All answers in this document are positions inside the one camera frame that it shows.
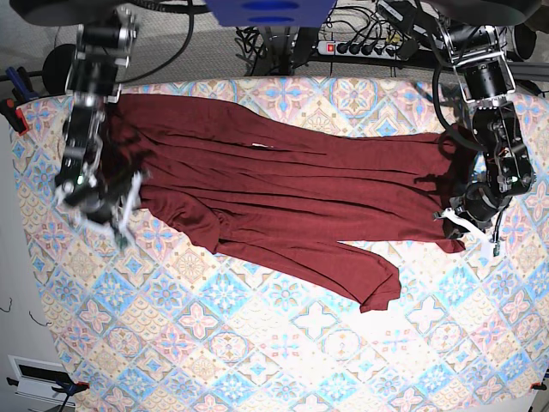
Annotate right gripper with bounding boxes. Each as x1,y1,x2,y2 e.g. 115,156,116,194
53,169,148,249

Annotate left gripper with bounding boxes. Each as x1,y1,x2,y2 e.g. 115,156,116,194
433,182,511,260

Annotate dark red t-shirt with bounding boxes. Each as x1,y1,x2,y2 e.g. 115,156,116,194
103,94,473,312

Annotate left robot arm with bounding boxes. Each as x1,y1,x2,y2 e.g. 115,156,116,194
427,1,541,259

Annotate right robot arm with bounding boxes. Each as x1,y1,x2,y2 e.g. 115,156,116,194
10,1,144,250

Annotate orange black clamp upper left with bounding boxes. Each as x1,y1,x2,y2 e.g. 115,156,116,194
0,99,29,136

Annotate orange black clamp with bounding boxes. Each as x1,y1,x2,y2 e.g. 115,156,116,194
0,99,29,136
6,378,89,397

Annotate patterned tablecloth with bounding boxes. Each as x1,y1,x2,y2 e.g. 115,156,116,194
1,94,548,411

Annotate black round stool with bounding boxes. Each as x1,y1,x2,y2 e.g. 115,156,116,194
41,44,76,95

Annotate orange clamp lower right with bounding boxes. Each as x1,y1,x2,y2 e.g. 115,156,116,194
530,382,548,391

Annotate white floor box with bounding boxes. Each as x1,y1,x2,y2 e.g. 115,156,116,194
8,355,70,405

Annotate orange black clamp lower left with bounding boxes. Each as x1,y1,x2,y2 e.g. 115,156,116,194
6,378,89,397

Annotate white power strip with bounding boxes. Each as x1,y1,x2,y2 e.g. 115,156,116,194
317,40,400,60

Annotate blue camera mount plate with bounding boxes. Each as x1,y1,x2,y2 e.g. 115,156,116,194
205,0,335,27

